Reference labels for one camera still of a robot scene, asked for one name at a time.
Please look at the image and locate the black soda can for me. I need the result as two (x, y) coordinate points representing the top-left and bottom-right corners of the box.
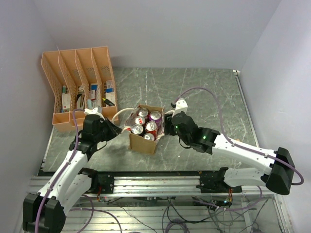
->
(131, 124), (144, 136)

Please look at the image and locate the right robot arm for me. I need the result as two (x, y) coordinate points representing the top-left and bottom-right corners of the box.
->
(164, 112), (295, 195)

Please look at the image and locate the red can back left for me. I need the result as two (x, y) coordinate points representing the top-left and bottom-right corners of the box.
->
(137, 107), (149, 119)

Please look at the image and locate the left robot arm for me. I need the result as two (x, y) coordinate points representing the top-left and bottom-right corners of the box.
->
(22, 114), (122, 233)

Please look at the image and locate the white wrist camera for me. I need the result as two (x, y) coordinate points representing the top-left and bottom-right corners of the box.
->
(84, 107), (104, 118)
(171, 98), (188, 115)

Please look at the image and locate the red can front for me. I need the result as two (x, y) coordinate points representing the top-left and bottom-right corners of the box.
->
(143, 133), (156, 141)

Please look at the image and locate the aluminium mounting rail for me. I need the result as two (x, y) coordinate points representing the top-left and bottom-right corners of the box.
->
(28, 176), (260, 197)

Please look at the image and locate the orange plastic file organizer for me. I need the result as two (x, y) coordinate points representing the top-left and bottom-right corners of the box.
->
(41, 46), (118, 132)

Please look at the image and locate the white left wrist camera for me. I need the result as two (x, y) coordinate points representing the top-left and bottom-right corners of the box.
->
(84, 107), (104, 118)

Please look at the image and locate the red can silver top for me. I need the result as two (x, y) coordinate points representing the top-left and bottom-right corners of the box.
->
(145, 121), (158, 138)

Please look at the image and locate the purple Fanta can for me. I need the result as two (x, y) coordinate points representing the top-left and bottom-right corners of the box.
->
(149, 110), (162, 127)

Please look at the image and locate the white medicine box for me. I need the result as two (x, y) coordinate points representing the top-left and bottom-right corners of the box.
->
(61, 93), (71, 112)

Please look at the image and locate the watermelon print canvas bag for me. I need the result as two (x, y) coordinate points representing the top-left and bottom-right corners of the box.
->
(112, 104), (164, 154)

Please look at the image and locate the yellow highlighter marker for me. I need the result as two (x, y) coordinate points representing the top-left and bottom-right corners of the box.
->
(103, 98), (115, 106)

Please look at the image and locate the red tab soda can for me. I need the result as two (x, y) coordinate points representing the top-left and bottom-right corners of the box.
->
(134, 116), (146, 127)

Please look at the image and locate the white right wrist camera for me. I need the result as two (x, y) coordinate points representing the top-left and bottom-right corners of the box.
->
(171, 98), (188, 115)

